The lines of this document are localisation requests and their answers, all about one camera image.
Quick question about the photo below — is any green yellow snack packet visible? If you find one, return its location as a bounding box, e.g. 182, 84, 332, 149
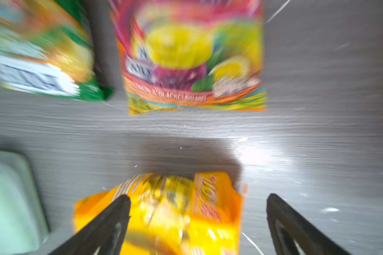
0, 1, 113, 102

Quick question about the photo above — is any green glasses case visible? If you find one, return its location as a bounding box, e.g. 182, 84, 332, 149
0, 151, 50, 255

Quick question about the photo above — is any orange yellow snack bag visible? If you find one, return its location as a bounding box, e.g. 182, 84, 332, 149
73, 172, 244, 255

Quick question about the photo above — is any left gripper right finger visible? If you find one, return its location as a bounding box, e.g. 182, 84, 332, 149
267, 193, 350, 255

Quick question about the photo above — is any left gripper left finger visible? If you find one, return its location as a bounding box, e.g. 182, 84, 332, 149
50, 194, 131, 255

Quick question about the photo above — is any pink fruit candy bag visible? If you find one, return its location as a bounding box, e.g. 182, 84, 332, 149
110, 1, 267, 115

